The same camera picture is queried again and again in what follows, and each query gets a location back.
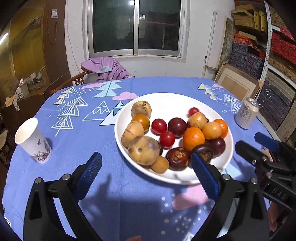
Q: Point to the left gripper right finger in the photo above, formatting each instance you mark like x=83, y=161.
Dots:
x=250, y=222

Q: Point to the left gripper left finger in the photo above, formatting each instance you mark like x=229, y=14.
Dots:
x=41, y=218

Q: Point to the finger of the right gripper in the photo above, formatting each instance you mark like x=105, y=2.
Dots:
x=248, y=152
x=267, y=142

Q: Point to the orange mandarin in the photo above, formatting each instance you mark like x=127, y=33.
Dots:
x=224, y=127
x=192, y=137

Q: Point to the speckled tan fruit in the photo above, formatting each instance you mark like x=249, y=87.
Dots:
x=197, y=120

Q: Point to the red cherry tomato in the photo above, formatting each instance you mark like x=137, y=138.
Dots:
x=167, y=139
x=192, y=111
x=158, y=126

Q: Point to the dark brown wrinkled fruit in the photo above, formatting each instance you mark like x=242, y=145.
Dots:
x=160, y=149

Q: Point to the small tan fruit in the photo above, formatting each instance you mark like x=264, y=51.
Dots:
x=161, y=165

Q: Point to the tan spotted fruit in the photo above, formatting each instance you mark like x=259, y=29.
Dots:
x=144, y=150

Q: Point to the yellow orange citrus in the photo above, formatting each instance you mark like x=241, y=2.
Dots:
x=143, y=120

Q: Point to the large tan round fruit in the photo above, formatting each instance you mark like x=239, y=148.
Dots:
x=133, y=130

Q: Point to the person's right hand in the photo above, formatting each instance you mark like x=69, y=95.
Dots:
x=273, y=213

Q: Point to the tan leather wallet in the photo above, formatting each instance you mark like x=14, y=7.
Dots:
x=267, y=153

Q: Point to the white beverage can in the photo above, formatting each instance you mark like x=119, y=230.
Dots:
x=247, y=112

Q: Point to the dark red plum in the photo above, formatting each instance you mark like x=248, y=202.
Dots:
x=177, y=126
x=218, y=146

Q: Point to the dark brown chestnut fruit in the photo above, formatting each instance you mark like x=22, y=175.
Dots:
x=178, y=159

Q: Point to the white paper cup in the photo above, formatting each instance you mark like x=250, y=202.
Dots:
x=32, y=140

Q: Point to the shelf with patterned boxes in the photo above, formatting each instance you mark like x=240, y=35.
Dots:
x=257, y=60

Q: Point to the blue patterned tablecloth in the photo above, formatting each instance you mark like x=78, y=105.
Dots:
x=122, y=202

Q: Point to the white oval plate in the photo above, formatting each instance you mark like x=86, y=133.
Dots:
x=165, y=106

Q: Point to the brown round fruit on plate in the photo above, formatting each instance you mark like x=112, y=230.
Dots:
x=141, y=107

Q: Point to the wooden chair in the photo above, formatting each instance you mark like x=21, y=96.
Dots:
x=73, y=81

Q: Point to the wooden glass cabinet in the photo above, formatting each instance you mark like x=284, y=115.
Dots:
x=33, y=45

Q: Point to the purple cloth on chair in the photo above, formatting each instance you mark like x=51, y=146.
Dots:
x=107, y=68

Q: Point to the aluminium frame window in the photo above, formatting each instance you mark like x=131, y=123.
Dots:
x=138, y=29

